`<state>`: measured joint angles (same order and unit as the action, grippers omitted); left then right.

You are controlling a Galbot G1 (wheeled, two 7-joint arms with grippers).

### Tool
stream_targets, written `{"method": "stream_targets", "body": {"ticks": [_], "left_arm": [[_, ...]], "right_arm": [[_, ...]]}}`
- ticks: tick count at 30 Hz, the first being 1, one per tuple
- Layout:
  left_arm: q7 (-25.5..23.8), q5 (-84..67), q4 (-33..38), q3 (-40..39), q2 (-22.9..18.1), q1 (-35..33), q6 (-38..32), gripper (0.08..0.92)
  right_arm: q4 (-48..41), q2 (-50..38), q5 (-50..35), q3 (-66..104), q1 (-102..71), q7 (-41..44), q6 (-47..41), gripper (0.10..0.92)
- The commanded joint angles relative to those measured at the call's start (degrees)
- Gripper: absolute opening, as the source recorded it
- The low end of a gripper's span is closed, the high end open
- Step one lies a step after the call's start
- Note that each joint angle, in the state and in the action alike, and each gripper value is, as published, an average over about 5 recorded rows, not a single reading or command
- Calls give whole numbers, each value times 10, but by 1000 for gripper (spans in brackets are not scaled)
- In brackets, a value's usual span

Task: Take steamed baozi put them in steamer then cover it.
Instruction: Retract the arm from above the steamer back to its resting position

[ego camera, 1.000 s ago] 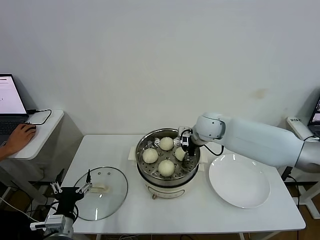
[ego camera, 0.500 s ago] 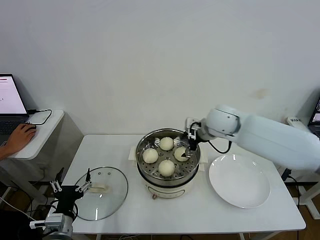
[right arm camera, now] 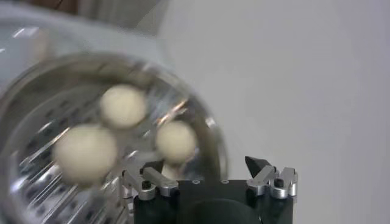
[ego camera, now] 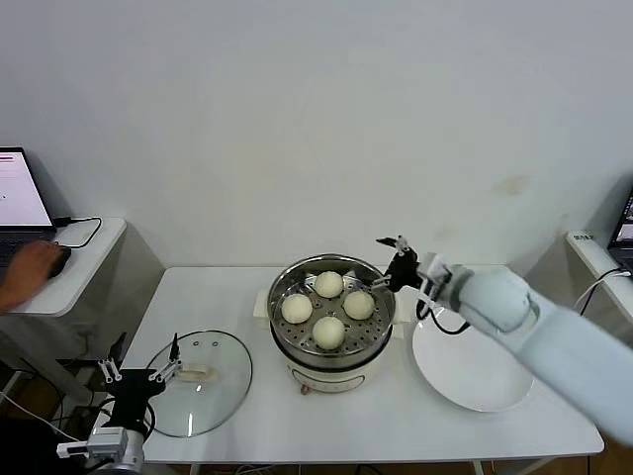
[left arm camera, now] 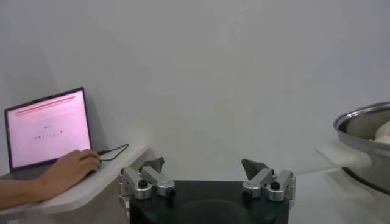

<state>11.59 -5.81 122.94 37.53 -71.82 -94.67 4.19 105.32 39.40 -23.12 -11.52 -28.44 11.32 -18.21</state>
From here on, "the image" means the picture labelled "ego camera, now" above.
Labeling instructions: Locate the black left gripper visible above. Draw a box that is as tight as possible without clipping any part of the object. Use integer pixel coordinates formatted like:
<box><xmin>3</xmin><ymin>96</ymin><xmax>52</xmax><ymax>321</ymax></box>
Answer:
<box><xmin>97</xmin><ymin>332</ymin><xmax>184</xmax><ymax>431</ymax></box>

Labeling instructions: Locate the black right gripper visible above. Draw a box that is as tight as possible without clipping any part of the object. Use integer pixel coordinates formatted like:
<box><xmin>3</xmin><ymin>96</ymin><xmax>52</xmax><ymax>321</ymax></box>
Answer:
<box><xmin>370</xmin><ymin>236</ymin><xmax>424</xmax><ymax>293</ymax></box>

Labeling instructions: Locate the white steamed baozi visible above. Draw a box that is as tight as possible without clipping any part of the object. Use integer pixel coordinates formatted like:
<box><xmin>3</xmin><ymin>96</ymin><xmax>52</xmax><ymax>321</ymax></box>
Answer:
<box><xmin>312</xmin><ymin>316</ymin><xmax>347</xmax><ymax>350</ymax></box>
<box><xmin>281</xmin><ymin>293</ymin><xmax>315</xmax><ymax>325</ymax></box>
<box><xmin>315</xmin><ymin>270</ymin><xmax>344</xmax><ymax>300</ymax></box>
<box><xmin>342</xmin><ymin>290</ymin><xmax>376</xmax><ymax>321</ymax></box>

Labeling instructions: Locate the round glass pot lid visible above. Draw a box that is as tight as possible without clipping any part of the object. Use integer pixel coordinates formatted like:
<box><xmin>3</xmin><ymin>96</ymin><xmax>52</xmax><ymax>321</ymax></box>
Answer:
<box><xmin>142</xmin><ymin>330</ymin><xmax>254</xmax><ymax>438</ymax></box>

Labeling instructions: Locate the stainless steel steamer basket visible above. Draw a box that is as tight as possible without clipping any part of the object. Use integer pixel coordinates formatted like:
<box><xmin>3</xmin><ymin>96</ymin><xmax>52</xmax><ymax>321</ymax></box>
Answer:
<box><xmin>253</xmin><ymin>252</ymin><xmax>411</xmax><ymax>358</ymax></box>

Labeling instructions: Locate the bare person hand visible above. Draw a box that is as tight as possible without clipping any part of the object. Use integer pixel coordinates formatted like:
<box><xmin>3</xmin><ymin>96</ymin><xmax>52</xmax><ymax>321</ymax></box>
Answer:
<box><xmin>0</xmin><ymin>241</ymin><xmax>63</xmax><ymax>311</ymax></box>

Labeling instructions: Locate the white side desk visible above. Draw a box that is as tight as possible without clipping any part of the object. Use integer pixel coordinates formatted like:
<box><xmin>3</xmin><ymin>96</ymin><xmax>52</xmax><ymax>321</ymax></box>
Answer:
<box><xmin>566</xmin><ymin>230</ymin><xmax>633</xmax><ymax>347</ymax></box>
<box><xmin>0</xmin><ymin>216</ymin><xmax>167</xmax><ymax>412</ymax></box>

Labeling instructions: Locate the cream electric cooker pot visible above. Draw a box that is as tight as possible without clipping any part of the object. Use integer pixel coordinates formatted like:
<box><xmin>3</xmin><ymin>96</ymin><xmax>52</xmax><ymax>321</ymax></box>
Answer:
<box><xmin>254</xmin><ymin>296</ymin><xmax>411</xmax><ymax>397</ymax></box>

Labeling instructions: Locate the black computer mouse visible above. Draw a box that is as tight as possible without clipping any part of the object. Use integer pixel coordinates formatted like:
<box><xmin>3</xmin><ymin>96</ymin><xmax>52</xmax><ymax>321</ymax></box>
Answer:
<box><xmin>47</xmin><ymin>245</ymin><xmax>73</xmax><ymax>278</ymax></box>

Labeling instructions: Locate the white round plate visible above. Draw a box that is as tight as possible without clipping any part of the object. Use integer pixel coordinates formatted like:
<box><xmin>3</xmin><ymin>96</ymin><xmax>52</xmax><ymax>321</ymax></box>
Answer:
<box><xmin>411</xmin><ymin>316</ymin><xmax>535</xmax><ymax>414</ymax></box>

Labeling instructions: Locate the black laptop with bright screen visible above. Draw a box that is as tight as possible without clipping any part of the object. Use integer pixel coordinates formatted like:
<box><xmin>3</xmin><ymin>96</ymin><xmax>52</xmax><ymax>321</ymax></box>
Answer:
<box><xmin>0</xmin><ymin>144</ymin><xmax>58</xmax><ymax>278</ymax></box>

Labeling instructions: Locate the dark laptop with dark screen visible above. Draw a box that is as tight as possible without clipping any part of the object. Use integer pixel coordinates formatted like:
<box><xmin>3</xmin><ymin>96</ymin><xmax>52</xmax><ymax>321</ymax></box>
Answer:
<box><xmin>607</xmin><ymin>187</ymin><xmax>633</xmax><ymax>273</ymax></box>

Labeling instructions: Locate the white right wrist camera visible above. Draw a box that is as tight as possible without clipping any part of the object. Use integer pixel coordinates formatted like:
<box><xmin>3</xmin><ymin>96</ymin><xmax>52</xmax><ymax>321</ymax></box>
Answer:
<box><xmin>419</xmin><ymin>252</ymin><xmax>454</xmax><ymax>286</ymax></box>

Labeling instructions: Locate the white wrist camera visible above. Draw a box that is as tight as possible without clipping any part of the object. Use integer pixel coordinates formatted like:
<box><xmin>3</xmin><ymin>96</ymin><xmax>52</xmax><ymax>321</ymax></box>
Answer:
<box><xmin>56</xmin><ymin>427</ymin><xmax>128</xmax><ymax>459</ymax></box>
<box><xmin>419</xmin><ymin>252</ymin><xmax>454</xmax><ymax>286</ymax></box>

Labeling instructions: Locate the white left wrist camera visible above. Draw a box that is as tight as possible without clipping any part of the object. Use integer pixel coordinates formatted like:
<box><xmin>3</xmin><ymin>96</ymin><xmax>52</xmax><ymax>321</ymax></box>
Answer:
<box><xmin>56</xmin><ymin>427</ymin><xmax>128</xmax><ymax>459</ymax></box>

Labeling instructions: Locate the white floor cable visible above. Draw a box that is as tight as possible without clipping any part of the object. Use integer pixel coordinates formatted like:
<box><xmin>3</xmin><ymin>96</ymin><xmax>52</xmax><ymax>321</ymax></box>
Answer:
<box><xmin>0</xmin><ymin>388</ymin><xmax>88</xmax><ymax>446</ymax></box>

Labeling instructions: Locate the black laptop cable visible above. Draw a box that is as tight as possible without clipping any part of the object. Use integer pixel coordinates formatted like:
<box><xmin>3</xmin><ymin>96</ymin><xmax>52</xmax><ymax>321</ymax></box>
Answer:
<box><xmin>51</xmin><ymin>216</ymin><xmax>104</xmax><ymax>248</ymax></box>

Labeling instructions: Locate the white desk cable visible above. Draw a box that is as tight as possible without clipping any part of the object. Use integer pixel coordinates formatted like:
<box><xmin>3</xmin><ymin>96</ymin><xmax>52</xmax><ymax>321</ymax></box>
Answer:
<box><xmin>578</xmin><ymin>266</ymin><xmax>633</xmax><ymax>313</ymax></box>

